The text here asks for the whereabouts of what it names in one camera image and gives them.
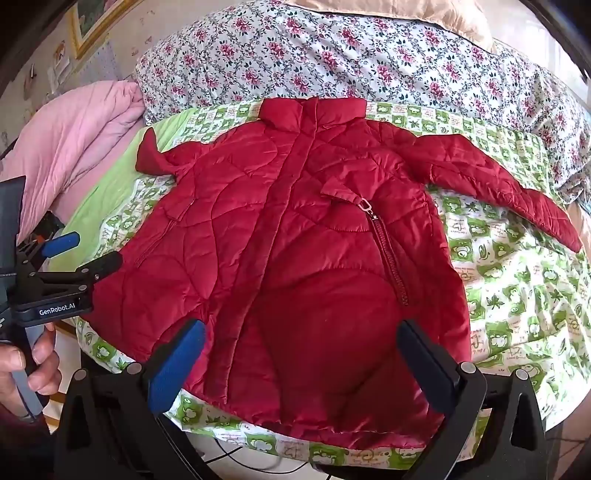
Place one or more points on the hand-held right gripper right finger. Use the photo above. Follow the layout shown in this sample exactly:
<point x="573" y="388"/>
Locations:
<point x="425" y="369"/>

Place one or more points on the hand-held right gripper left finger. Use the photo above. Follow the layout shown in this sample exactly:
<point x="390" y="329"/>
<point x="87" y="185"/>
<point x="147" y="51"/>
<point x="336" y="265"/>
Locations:
<point x="178" y="364"/>

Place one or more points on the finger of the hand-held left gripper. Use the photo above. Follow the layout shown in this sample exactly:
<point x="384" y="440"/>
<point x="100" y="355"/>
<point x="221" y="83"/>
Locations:
<point x="60" y="243"/>
<point x="92" y="270"/>

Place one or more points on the red quilted jacket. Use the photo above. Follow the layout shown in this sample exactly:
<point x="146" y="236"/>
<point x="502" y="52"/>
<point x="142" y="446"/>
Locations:
<point x="300" y="258"/>

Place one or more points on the person's left forearm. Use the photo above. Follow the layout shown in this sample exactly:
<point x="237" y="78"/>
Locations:
<point x="18" y="447"/>

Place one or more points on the person's left hand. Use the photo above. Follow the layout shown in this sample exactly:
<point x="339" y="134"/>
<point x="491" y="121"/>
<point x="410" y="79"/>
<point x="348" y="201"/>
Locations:
<point x="39" y="357"/>

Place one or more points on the plain light green sheet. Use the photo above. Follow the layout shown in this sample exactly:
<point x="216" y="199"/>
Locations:
<point x="111" y="184"/>

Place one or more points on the pink blanket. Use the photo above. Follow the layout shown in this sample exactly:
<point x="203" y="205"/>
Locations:
<point x="74" y="138"/>

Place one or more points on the green and white printed bedsheet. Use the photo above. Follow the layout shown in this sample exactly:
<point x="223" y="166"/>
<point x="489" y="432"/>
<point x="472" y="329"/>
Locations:
<point x="508" y="277"/>

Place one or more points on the gold framed picture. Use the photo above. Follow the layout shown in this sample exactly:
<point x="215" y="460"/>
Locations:
<point x="99" y="23"/>

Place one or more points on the floral quilt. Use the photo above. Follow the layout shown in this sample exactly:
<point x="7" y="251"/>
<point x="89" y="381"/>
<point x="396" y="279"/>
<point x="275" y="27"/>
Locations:
<point x="351" y="50"/>

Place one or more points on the beige pillow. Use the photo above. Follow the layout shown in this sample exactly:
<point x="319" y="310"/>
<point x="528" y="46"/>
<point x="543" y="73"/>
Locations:
<point x="415" y="11"/>

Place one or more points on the wall sticker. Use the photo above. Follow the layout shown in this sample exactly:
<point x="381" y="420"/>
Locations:
<point x="61" y="62"/>

